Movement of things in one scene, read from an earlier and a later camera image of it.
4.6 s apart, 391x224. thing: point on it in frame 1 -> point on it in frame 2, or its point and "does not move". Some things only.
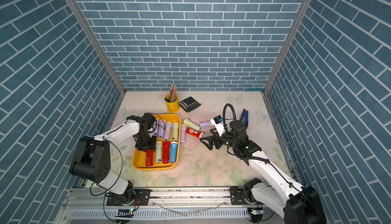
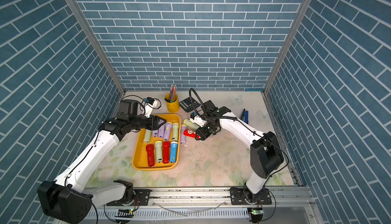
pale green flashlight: [159, 152] does not move
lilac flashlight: [168, 126] does not move
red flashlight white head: [198, 134] does not move
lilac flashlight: [183, 129] does not move
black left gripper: [151, 145] -> [154, 122]
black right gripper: [216, 137] -> [200, 132]
